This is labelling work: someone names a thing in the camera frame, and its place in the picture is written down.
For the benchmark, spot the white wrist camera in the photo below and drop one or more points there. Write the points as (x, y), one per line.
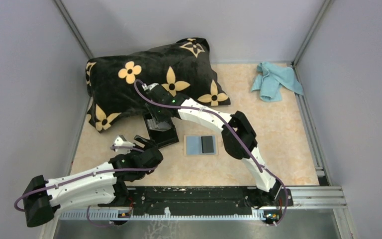
(149, 87)
(122, 145)

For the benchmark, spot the light blue towel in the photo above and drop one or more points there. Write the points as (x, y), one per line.
(271, 78)

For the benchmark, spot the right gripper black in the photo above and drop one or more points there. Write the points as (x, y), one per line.
(151, 108)

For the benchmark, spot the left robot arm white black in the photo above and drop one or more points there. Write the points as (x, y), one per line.
(103, 185)

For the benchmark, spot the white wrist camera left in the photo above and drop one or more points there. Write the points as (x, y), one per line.
(122, 145)

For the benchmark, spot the stack of cards in holder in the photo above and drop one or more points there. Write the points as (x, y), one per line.
(155, 125)

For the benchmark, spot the black pillow with cream flowers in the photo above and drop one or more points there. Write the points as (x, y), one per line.
(182, 67)

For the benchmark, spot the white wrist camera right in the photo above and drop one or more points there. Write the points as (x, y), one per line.
(149, 87)

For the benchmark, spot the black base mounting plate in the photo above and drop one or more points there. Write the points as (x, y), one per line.
(197, 201)

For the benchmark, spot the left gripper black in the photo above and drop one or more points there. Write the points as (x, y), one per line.
(148, 143)

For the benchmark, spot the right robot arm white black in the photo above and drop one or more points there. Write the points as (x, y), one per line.
(238, 136)

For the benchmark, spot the black card holder box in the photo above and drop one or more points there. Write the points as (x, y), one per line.
(162, 139)

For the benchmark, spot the aluminium frame rail front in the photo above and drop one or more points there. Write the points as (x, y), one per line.
(304, 198)

